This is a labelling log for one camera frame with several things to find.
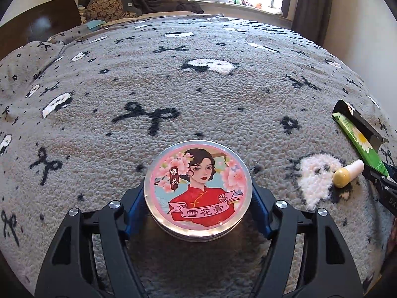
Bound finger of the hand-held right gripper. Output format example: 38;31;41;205
363;163;397;194

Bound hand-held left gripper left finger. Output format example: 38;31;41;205
35;186;148;298

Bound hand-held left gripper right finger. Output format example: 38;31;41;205
248;178;363;298

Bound green daisy print tube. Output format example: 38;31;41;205
332;113;390;177

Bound round metal cream tin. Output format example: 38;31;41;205
144;140;251;243

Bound small yellow white bottle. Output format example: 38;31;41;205
332;159;365;189

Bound black tube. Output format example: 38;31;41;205
332;99;389;151

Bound grey printed blanket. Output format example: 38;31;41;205
0;14;397;298

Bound teal cloth item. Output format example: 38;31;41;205
86;19;107;31

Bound brown patterned pillow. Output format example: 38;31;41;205
85;0;144;22

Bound small plush toys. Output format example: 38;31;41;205
198;0;264;8

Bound dark brown cloth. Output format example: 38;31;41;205
141;0;205;15

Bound dark wooden headboard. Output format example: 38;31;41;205
0;0;83;61

